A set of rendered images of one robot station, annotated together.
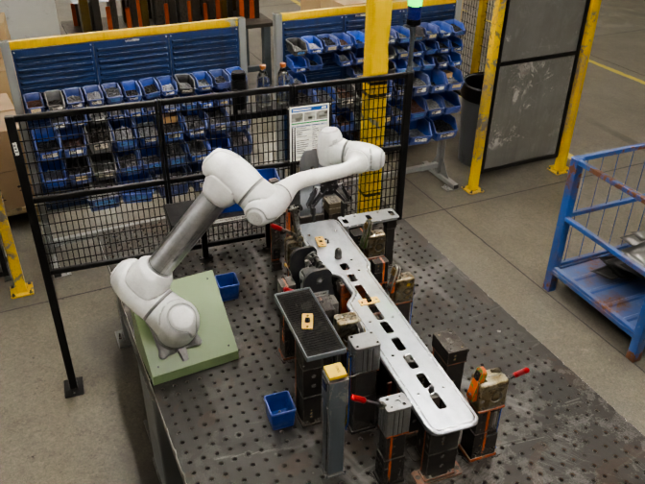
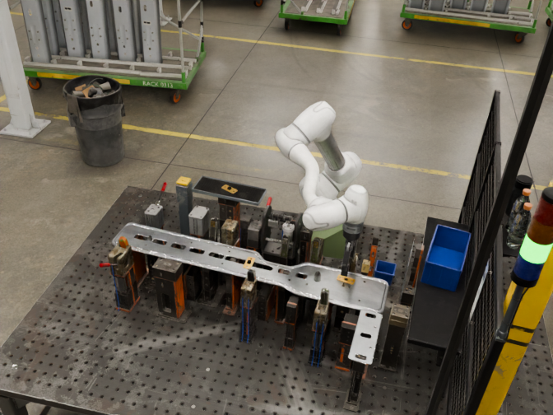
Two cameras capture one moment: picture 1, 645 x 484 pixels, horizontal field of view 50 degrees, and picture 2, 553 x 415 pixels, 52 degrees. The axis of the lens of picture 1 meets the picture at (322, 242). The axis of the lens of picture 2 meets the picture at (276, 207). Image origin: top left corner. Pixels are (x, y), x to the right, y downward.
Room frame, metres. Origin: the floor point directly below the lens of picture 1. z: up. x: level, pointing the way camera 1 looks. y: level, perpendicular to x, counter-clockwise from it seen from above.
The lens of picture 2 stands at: (3.55, -1.79, 2.86)
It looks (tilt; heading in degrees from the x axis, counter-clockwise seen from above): 36 degrees down; 126
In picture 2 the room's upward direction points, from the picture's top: 3 degrees clockwise
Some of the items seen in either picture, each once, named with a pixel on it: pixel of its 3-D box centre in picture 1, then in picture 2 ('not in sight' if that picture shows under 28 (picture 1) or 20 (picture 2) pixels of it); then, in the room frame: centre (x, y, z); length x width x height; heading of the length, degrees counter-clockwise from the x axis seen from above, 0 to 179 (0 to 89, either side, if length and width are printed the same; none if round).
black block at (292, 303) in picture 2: (378, 287); (291, 324); (2.54, -0.25, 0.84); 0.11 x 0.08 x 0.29; 110
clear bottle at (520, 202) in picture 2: (263, 85); (519, 211); (3.23, 0.29, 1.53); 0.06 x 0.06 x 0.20
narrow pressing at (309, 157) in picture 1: (311, 182); (406, 273); (2.92, 0.06, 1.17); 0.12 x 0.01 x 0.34; 110
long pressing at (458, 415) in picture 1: (372, 304); (244, 263); (2.21, -0.20, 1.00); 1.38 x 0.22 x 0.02; 20
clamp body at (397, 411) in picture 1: (392, 441); (156, 235); (1.62, -0.24, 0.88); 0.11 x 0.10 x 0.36; 110
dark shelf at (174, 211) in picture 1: (259, 203); (441, 277); (3.00, 0.31, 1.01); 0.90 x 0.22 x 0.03; 110
